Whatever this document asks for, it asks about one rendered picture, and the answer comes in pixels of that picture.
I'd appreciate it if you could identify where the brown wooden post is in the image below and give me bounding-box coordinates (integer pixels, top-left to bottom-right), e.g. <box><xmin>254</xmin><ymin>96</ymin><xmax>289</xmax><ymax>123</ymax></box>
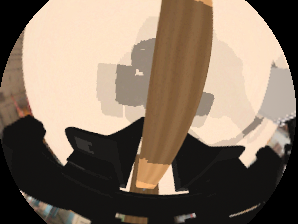
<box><xmin>124</xmin><ymin>155</ymin><xmax>160</xmax><ymax>224</ymax></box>

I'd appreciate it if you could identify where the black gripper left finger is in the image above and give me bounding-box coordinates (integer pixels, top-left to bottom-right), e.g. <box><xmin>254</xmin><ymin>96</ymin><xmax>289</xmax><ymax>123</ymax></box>
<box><xmin>65</xmin><ymin>117</ymin><xmax>145</xmax><ymax>189</ymax></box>

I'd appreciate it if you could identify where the wooden side rail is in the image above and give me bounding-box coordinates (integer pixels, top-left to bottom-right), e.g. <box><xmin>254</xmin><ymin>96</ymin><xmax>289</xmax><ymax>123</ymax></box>
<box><xmin>136</xmin><ymin>0</ymin><xmax>214</xmax><ymax>190</ymax></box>

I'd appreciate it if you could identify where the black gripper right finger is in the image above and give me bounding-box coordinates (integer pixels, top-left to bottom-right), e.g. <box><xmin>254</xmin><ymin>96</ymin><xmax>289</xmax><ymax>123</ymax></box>
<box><xmin>172</xmin><ymin>133</ymin><xmax>246</xmax><ymax>192</ymax></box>

